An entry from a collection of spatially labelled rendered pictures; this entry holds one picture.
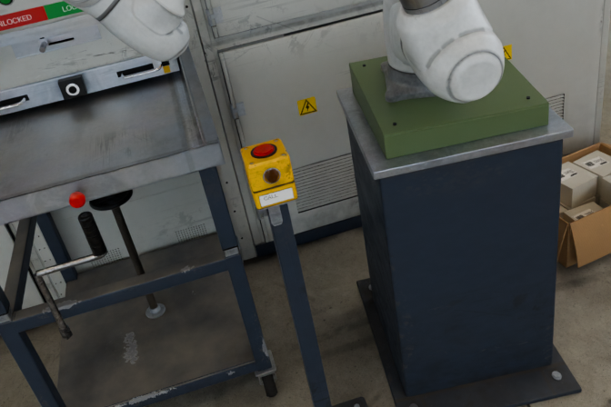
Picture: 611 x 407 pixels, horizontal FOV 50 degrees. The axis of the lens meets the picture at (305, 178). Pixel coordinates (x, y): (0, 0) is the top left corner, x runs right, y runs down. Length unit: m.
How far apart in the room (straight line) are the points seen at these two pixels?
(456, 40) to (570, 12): 1.26
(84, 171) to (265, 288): 1.02
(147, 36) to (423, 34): 0.52
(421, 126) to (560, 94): 1.22
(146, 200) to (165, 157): 0.85
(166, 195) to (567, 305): 1.31
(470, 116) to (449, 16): 0.28
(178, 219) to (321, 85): 0.67
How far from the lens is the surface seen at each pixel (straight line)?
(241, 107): 2.11
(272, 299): 2.25
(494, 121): 1.46
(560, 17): 2.45
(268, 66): 2.08
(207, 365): 1.86
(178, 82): 1.75
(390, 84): 1.53
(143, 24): 1.32
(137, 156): 1.44
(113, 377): 1.95
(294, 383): 1.98
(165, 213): 2.28
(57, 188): 1.45
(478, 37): 1.24
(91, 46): 1.77
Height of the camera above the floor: 1.49
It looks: 32 degrees down
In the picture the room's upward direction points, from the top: 11 degrees counter-clockwise
